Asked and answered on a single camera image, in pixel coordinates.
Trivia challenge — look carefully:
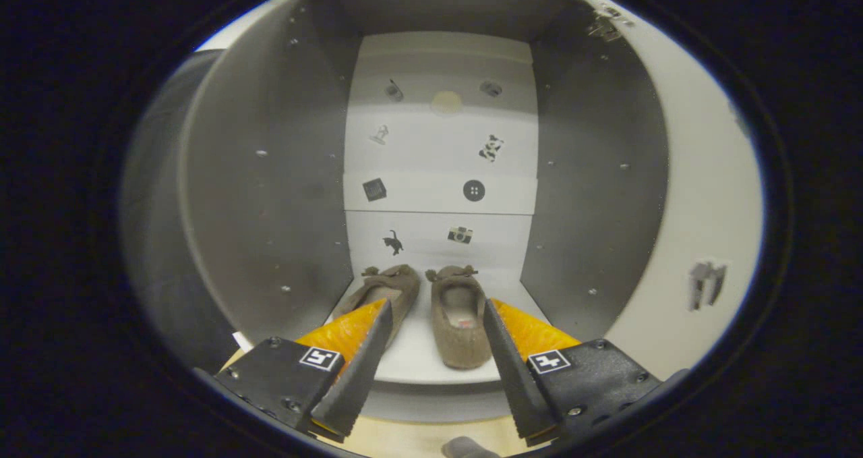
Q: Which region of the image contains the black backdrop cloth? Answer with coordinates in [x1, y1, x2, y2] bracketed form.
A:
[121, 50, 237, 374]

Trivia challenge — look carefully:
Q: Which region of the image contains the silver door hinge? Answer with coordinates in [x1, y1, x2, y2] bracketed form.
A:
[585, 6, 634, 42]

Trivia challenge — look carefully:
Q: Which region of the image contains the grey shoe cabinet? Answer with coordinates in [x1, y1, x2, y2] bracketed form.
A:
[179, 0, 675, 425]

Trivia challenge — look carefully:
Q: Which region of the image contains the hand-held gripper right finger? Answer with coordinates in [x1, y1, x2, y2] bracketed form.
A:
[483, 298, 665, 445]

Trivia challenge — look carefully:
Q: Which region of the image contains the brown shoe with pink label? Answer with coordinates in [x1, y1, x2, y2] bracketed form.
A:
[430, 264, 493, 370]

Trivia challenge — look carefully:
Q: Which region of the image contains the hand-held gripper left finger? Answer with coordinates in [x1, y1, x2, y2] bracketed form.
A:
[214, 298, 394, 443]

